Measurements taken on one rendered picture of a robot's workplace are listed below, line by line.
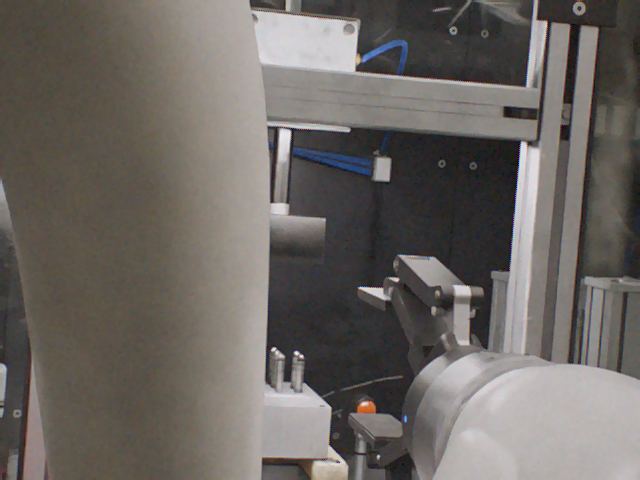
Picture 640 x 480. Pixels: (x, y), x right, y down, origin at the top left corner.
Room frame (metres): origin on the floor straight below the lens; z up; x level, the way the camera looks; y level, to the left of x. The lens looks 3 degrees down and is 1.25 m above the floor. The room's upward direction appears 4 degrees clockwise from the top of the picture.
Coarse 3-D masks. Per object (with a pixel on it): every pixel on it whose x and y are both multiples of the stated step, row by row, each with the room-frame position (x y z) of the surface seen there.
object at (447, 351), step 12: (444, 336) 0.67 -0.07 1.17; (444, 348) 0.67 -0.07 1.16; (456, 348) 0.65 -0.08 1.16; (468, 348) 0.65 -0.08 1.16; (480, 348) 0.66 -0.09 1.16; (432, 360) 0.68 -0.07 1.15; (444, 360) 0.64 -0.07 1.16; (456, 360) 0.63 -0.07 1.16; (420, 372) 0.64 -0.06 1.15; (432, 372) 0.63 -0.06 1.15; (420, 384) 0.63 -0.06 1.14; (408, 396) 0.64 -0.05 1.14; (420, 396) 0.62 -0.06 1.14; (408, 408) 0.63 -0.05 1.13; (408, 420) 0.63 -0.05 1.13; (408, 432) 0.63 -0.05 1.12; (408, 444) 0.64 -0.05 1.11
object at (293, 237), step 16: (288, 128) 1.22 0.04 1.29; (288, 144) 1.22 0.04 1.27; (288, 160) 1.22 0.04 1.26; (272, 176) 1.23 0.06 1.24; (288, 176) 1.22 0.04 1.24; (272, 192) 1.22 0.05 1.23; (288, 192) 1.23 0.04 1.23; (272, 208) 1.22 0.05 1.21; (288, 208) 1.23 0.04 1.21; (272, 224) 1.20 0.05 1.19; (288, 224) 1.20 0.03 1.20; (304, 224) 1.21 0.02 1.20; (320, 224) 1.21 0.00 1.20; (272, 240) 1.20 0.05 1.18; (288, 240) 1.20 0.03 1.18; (304, 240) 1.21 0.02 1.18; (320, 240) 1.21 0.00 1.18; (272, 256) 1.20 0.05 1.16; (288, 256) 1.20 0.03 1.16; (304, 256) 1.21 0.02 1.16; (320, 256) 1.21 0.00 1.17
